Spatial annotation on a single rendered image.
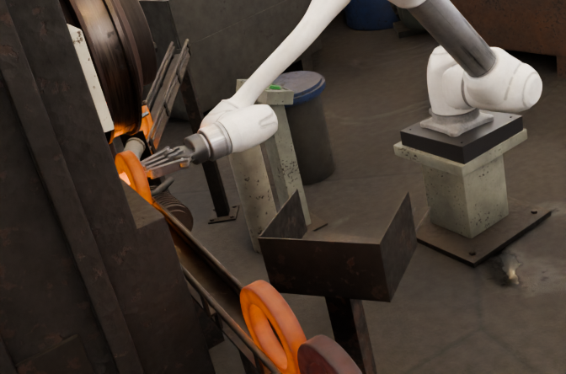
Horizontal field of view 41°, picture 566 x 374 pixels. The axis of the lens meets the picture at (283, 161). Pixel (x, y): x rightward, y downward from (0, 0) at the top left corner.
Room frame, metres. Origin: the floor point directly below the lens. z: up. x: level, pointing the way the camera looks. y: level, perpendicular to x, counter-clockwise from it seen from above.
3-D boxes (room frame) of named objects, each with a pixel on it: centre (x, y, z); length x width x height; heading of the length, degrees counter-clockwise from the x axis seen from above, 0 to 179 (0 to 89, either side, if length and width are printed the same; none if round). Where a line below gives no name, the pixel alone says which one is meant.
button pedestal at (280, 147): (2.65, 0.00, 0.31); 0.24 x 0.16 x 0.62; 25
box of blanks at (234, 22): (4.48, 0.25, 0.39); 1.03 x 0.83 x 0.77; 130
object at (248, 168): (2.54, 0.13, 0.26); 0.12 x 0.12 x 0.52
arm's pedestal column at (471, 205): (2.36, -0.61, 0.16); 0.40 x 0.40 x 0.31; 30
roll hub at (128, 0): (1.76, 0.29, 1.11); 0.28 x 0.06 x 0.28; 25
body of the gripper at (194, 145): (1.79, 0.23, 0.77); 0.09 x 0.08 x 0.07; 116
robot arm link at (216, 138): (1.82, 0.16, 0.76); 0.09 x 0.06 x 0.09; 26
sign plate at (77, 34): (1.36, 0.33, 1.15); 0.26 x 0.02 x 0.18; 25
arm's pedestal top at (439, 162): (2.36, -0.61, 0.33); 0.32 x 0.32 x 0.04; 30
